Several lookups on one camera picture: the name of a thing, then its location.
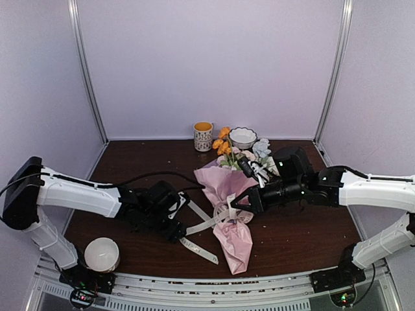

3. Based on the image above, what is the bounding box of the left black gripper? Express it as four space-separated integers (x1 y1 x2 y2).
141 209 187 244

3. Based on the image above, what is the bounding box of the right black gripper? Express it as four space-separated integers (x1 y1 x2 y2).
231 178 305 216

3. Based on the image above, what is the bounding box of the beige ribbon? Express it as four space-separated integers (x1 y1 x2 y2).
179 193 241 265

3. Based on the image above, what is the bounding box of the pink purple wrapping paper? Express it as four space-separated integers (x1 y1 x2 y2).
194 166 257 275

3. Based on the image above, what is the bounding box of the pink fake flower stem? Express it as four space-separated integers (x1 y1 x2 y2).
216 147 256 170

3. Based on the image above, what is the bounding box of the light blue fake flower stem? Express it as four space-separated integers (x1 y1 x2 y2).
252 138 271 159

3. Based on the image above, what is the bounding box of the orange fake flower stem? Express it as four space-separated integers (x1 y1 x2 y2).
213 126 234 165

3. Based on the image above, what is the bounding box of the patterned mug with orange inside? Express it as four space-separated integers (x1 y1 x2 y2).
193 121 213 152

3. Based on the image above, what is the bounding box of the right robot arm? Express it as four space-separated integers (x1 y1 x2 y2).
231 146 414 286

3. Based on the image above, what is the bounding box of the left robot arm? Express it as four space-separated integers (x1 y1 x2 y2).
1 156 189 288

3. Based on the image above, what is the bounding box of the white scalloped bowl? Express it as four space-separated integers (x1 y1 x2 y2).
229 127 257 150

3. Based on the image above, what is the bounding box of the white round cup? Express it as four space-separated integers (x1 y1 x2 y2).
84 237 121 273

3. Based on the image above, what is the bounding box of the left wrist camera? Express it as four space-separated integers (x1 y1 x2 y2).
167 192 191 219

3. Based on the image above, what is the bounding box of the aluminium front rail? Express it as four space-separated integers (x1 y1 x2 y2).
25 252 399 311

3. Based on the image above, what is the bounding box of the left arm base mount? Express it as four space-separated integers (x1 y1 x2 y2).
59 266 115 309

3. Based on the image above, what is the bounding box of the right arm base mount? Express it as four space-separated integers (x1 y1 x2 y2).
310 268 366 309

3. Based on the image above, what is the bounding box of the right aluminium frame post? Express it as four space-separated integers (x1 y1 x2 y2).
313 0 353 145

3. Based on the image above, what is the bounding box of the aluminium frame post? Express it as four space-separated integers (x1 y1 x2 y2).
313 0 353 145
68 0 109 144

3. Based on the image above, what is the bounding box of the left aluminium frame post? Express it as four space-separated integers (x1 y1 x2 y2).
68 0 109 144

